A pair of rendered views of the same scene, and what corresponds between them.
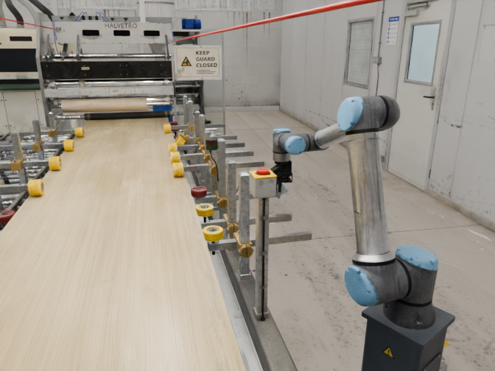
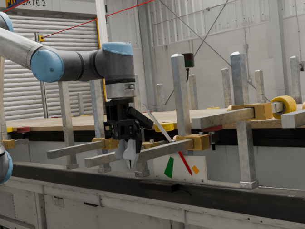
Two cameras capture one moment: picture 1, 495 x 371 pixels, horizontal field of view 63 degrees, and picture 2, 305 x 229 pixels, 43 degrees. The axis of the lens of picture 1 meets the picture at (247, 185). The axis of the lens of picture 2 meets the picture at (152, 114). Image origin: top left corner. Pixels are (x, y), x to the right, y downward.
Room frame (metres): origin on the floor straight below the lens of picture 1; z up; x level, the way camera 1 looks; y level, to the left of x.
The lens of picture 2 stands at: (3.08, -0.72, 1.03)
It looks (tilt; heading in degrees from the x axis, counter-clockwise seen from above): 3 degrees down; 148
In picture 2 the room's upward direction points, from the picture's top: 6 degrees counter-clockwise
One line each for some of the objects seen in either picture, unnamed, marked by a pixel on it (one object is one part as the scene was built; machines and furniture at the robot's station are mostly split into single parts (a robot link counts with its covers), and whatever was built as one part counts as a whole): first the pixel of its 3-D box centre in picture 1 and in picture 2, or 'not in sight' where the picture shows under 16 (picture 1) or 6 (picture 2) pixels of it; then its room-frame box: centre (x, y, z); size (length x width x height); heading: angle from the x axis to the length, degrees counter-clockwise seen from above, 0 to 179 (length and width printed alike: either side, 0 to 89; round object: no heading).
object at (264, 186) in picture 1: (262, 185); not in sight; (1.20, -0.05, 1.18); 0.07 x 0.07 x 0.08; 13
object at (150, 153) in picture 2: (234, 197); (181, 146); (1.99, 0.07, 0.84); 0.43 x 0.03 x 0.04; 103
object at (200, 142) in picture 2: (221, 199); (190, 141); (1.96, 0.14, 0.85); 0.13 x 0.06 x 0.05; 13
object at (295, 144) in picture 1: (293, 143); (89, 65); (1.95, -0.23, 1.14); 0.12 x 0.12 x 0.09; 21
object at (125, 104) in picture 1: (127, 104); not in sight; (4.10, 1.20, 1.05); 1.43 x 0.12 x 0.12; 103
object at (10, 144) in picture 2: not in sight; (6, 143); (0.50, -0.21, 0.81); 0.13 x 0.06 x 0.05; 13
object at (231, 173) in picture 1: (231, 211); (137, 131); (1.69, 0.07, 0.89); 0.03 x 0.03 x 0.48; 13
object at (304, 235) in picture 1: (261, 241); (92, 146); (1.51, -0.06, 0.83); 0.43 x 0.03 x 0.04; 103
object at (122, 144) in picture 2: (282, 191); (122, 154); (2.04, -0.19, 0.86); 0.06 x 0.03 x 0.09; 103
